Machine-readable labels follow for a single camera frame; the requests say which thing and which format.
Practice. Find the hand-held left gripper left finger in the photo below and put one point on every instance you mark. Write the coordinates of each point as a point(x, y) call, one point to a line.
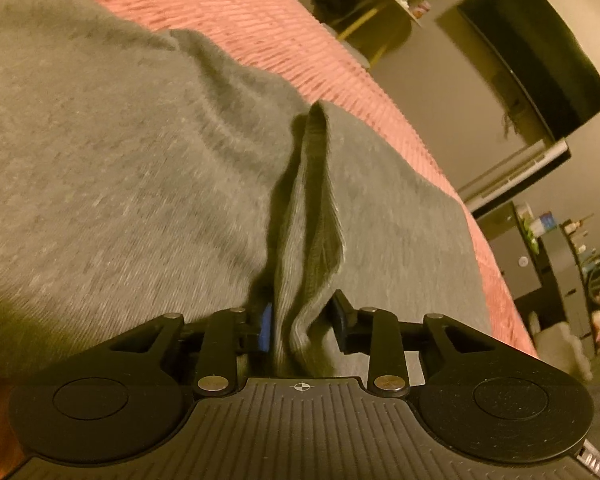
point(266, 327)

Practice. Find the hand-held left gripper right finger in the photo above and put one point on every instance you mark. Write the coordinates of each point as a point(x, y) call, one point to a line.
point(341, 316)

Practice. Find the grey sweat pants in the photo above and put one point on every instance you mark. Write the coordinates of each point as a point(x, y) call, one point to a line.
point(130, 170)

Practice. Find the black shelf unit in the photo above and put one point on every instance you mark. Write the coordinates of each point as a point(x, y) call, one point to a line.
point(555, 265)

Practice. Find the long white shelf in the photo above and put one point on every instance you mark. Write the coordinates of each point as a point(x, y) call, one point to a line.
point(515, 172)

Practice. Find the white plush toy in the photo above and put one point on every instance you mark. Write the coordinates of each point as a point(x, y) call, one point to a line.
point(565, 347)

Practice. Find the pink ribbed blanket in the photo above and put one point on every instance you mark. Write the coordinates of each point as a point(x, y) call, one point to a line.
point(260, 20)

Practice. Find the round white side table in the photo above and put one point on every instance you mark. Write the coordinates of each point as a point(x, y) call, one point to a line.
point(380, 10)

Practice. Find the black television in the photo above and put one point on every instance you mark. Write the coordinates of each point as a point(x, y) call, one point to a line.
point(535, 50)

